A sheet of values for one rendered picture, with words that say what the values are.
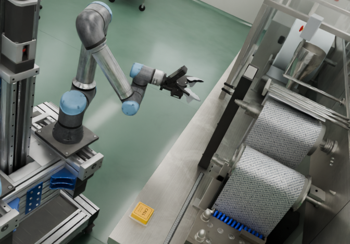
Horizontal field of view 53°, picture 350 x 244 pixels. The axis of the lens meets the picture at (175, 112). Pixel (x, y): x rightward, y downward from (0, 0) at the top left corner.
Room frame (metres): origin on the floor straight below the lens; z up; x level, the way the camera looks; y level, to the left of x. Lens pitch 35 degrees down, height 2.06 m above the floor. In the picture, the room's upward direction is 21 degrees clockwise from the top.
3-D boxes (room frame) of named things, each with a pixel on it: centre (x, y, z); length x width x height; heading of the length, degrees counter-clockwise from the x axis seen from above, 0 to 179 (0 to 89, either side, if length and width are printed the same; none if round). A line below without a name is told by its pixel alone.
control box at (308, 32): (1.56, -0.41, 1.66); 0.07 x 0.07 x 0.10; 71
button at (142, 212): (0.91, -0.03, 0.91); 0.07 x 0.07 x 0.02; 80
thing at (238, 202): (0.95, -0.39, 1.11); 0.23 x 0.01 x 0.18; 80
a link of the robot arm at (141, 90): (1.41, 0.21, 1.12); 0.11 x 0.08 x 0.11; 5
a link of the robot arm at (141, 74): (1.43, 0.21, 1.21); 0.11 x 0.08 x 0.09; 95
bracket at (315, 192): (0.97, -0.58, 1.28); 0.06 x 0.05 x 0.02; 80
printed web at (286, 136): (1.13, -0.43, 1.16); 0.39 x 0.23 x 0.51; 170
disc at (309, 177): (0.98, -0.53, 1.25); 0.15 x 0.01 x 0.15; 170
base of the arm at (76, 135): (1.27, 0.46, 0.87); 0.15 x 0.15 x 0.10
